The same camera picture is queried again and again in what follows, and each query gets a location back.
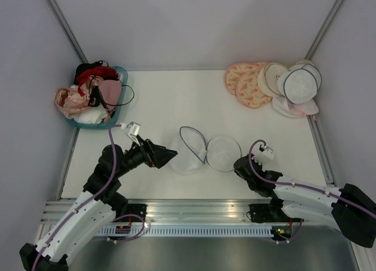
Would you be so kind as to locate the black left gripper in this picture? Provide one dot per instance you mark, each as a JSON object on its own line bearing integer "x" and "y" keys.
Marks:
{"x": 154, "y": 154}

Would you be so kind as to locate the white mesh laundry bag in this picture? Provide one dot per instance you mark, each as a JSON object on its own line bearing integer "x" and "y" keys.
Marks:
{"x": 194, "y": 151}

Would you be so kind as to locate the red bra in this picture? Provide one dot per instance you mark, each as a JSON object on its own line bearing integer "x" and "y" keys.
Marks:
{"x": 104, "y": 72}

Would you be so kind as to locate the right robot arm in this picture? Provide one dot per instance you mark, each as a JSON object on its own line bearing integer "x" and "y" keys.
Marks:
{"x": 348, "y": 209}

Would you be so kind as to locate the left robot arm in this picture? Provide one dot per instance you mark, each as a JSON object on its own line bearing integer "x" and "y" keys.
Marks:
{"x": 96, "y": 206}

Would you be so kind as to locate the floral peach laundry bag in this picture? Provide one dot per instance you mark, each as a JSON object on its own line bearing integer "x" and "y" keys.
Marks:
{"x": 248, "y": 92}

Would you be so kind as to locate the white pink-trimmed laundry bag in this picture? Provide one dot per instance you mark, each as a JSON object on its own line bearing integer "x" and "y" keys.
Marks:
{"x": 284, "y": 107}

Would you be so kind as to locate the beige round laundry bag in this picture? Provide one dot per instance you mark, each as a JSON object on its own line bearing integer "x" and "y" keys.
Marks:
{"x": 268, "y": 77}

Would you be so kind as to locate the white clothing in basket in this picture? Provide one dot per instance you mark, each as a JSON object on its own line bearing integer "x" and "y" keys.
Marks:
{"x": 91, "y": 116}

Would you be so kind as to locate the teal plastic basket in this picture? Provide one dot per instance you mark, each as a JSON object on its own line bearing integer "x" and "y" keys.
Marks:
{"x": 107, "y": 94}

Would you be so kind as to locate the peach satin garment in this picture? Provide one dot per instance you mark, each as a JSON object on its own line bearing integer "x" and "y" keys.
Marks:
{"x": 72, "y": 101}

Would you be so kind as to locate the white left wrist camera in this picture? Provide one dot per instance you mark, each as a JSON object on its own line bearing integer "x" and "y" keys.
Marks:
{"x": 131, "y": 130}

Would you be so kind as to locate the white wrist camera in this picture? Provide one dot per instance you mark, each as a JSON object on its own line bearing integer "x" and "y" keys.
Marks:
{"x": 263, "y": 154}
{"x": 131, "y": 130}

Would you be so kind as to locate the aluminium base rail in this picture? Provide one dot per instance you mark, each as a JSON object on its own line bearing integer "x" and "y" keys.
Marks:
{"x": 189, "y": 212}

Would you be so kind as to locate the white slotted cable duct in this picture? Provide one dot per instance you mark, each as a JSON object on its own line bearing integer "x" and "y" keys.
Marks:
{"x": 188, "y": 231}

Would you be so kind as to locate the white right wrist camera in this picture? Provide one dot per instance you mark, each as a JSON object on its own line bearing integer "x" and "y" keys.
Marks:
{"x": 263, "y": 154}

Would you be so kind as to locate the left aluminium frame post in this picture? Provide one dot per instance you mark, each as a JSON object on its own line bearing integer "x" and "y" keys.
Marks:
{"x": 67, "y": 30}

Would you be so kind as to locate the aluminium frame post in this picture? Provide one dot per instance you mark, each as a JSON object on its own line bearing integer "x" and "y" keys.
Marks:
{"x": 330, "y": 18}
{"x": 67, "y": 30}

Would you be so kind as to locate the right aluminium frame post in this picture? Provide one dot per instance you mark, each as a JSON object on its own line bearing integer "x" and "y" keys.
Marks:
{"x": 330, "y": 18}

